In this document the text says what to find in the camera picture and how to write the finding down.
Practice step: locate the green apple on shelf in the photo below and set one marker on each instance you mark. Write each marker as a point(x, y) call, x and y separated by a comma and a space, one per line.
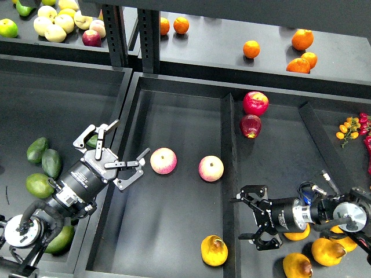
point(8, 28)

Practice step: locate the orange on shelf left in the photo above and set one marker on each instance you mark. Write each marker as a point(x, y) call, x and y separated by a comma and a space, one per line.
point(181, 25)

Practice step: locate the dark avocado far left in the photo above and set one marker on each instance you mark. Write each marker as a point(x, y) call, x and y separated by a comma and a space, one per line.
point(36, 150)

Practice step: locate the pink apple right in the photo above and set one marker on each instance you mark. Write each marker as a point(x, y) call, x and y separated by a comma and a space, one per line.
point(211, 168)

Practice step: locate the pink apple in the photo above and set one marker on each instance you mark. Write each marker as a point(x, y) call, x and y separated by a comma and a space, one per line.
point(211, 168)
point(163, 160)

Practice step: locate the black shelf post right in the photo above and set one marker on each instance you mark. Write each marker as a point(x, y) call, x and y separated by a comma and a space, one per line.
point(149, 30)

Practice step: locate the black shelf post left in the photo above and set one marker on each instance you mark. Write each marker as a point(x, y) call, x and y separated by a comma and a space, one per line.
point(115, 35)

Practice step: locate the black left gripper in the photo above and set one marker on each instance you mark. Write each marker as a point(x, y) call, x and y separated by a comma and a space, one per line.
point(88, 176)

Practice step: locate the dark red apple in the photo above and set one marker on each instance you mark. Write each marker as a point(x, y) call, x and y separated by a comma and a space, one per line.
point(250, 126)

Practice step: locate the black shelf post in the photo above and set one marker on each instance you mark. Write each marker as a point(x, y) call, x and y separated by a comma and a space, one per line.
point(149, 30)
point(115, 35)

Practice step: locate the pink apple left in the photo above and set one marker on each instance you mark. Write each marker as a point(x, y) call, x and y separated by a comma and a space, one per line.
point(163, 160)

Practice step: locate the black bin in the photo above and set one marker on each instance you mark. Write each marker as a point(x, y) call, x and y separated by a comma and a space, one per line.
point(57, 100)
point(155, 228)

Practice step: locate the black bin divider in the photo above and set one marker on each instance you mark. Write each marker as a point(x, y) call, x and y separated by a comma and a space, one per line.
point(232, 266)

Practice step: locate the pale yellow pear right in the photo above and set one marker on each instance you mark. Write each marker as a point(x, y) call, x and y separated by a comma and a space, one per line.
point(81, 21)

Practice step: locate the dark avocado upright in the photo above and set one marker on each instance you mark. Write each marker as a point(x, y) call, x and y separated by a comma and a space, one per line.
point(51, 163)

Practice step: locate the green avocado round left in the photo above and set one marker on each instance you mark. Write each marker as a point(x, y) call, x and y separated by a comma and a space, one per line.
point(39, 185)

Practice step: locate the pale yellow pear front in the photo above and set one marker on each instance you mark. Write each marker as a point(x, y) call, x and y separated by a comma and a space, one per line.
point(55, 33)

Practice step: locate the yellow lemon on shelf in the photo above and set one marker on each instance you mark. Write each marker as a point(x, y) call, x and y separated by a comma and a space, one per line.
point(67, 11)

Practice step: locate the orange front right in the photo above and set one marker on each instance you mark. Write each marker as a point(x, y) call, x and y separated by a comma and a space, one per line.
point(299, 65)

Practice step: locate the bright red apple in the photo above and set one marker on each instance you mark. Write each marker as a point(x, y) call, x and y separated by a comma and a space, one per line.
point(255, 103)

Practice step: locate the orange half hidden by post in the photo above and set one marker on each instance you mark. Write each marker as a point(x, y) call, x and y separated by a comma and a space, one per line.
point(164, 26)

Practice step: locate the dark avocado top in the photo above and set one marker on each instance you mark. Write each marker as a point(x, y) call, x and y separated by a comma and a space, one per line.
point(92, 142)

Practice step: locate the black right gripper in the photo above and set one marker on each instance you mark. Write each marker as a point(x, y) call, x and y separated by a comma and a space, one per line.
point(273, 216)

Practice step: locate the black middle bin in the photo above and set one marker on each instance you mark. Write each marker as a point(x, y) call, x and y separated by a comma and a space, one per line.
point(155, 228)

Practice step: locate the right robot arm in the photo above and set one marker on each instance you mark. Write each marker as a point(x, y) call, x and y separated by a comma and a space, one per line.
point(350, 212)

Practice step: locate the red cherry tomato bunch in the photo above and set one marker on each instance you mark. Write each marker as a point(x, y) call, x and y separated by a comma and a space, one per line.
point(365, 124)

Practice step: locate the green avocado bottom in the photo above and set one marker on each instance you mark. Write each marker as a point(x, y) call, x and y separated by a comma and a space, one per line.
point(61, 242)

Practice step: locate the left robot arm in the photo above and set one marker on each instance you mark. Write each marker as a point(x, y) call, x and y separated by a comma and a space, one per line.
point(29, 233)

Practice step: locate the pale yellow pear left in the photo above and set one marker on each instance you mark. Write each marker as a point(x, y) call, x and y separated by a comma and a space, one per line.
point(40, 25)

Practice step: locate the red chili pepper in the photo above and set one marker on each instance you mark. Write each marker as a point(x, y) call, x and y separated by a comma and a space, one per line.
point(367, 142)

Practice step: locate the pale yellow pear centre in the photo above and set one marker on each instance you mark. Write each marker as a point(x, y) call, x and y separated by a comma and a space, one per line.
point(66, 22)

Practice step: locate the black left bin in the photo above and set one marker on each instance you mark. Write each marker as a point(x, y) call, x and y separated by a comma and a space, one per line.
point(57, 100)

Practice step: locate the yellow pear with brown top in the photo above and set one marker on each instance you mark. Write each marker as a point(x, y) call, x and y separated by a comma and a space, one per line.
point(297, 236)

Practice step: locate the pink peach on shelf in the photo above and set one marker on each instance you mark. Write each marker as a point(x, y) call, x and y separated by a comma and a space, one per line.
point(98, 26)

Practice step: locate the orange cherry tomato bunch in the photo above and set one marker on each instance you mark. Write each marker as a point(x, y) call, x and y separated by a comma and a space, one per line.
point(348, 131)

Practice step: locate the red apple on shelf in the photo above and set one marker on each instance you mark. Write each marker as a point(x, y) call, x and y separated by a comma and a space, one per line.
point(91, 38)

